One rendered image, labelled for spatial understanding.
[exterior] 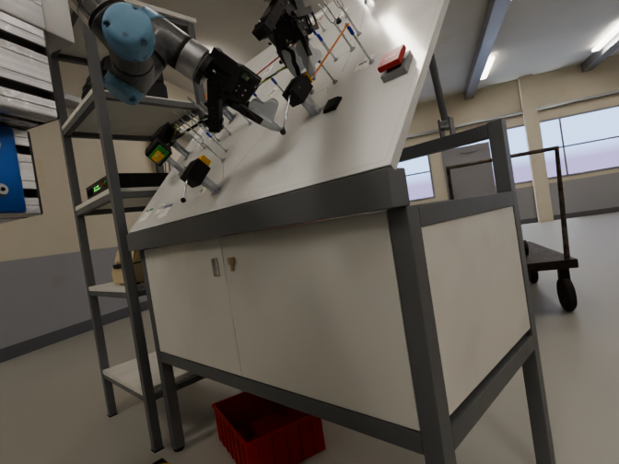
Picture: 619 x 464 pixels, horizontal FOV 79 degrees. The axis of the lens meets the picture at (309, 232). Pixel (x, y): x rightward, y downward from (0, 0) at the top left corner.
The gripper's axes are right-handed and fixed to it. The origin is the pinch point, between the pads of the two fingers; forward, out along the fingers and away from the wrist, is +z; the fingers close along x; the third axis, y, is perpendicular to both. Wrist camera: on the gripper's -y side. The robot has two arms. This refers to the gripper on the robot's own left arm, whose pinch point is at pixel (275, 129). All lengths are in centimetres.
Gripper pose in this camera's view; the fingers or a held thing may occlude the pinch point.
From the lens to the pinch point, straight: 90.0
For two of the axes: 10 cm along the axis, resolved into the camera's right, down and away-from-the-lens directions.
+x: 0.0, -4.4, 9.0
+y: 5.8, -7.3, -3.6
